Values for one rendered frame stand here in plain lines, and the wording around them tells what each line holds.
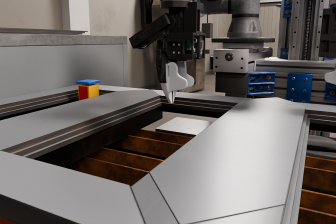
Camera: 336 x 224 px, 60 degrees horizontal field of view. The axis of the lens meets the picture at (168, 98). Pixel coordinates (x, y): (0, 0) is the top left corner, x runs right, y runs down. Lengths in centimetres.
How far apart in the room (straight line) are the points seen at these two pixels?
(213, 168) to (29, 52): 88
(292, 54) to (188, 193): 106
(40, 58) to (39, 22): 315
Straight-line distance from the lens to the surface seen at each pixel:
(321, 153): 104
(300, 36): 138
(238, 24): 131
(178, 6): 59
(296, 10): 137
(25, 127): 70
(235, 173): 43
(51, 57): 123
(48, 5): 446
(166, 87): 61
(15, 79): 113
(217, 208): 35
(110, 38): 149
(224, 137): 57
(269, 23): 1105
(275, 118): 74
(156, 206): 35
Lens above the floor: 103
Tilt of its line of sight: 11 degrees down
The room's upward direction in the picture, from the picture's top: straight up
